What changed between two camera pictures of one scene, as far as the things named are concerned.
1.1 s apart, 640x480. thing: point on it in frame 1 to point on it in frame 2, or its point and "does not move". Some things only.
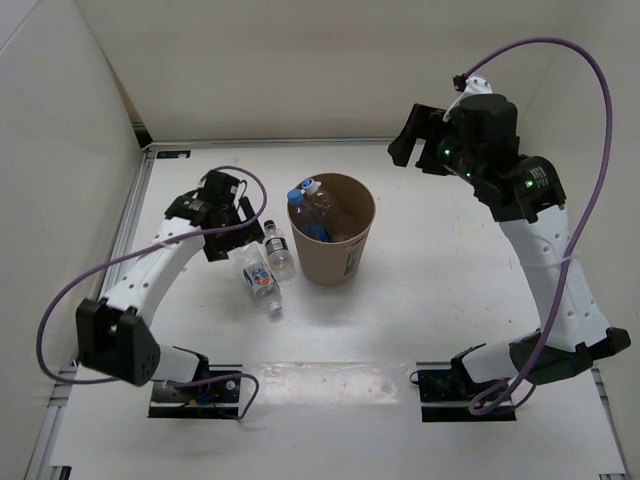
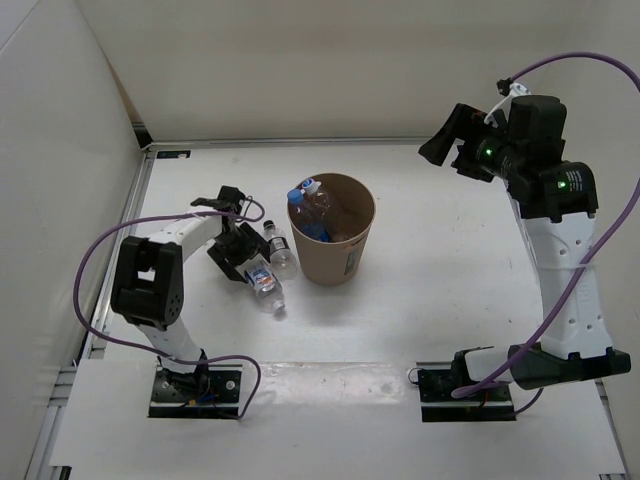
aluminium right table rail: x=620 y=475 does not move
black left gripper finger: x=246 y=208 to x=261 y=242
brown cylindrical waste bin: x=340 y=260 does not move
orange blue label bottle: x=260 y=276 does not move
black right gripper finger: x=421 y=121 to x=463 y=122
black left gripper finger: x=218 y=243 to x=231 y=272
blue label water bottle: x=311 y=222 does not move
